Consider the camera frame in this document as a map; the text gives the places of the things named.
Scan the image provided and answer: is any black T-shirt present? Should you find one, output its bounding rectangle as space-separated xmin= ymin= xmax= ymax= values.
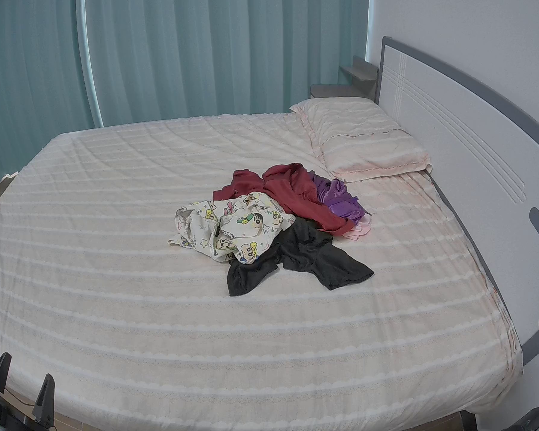
xmin=227 ymin=217 xmax=375 ymax=297

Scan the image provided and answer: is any bed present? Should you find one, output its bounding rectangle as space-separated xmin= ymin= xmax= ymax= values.
xmin=0 ymin=36 xmax=539 ymax=431

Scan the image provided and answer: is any pale pink garment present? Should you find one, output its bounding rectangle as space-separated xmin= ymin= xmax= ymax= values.
xmin=341 ymin=214 xmax=373 ymax=241

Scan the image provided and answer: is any purple garment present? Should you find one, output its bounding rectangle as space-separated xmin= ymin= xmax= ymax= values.
xmin=312 ymin=173 xmax=373 ymax=223

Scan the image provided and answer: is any white printed pyjama top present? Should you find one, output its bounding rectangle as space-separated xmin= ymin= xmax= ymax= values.
xmin=167 ymin=192 xmax=297 ymax=265

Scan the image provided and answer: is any pale pink pillow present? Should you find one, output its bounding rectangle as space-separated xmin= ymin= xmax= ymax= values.
xmin=290 ymin=97 xmax=433 ymax=184

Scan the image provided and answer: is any dark red garment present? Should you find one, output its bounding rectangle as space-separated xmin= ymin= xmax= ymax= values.
xmin=212 ymin=162 xmax=355 ymax=237

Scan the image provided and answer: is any grey bedside table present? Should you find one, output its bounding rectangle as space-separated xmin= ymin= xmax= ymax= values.
xmin=310 ymin=56 xmax=380 ymax=104

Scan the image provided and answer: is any blue-green curtain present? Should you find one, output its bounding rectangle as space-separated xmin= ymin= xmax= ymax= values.
xmin=0 ymin=0 xmax=100 ymax=178
xmin=78 ymin=0 xmax=373 ymax=120

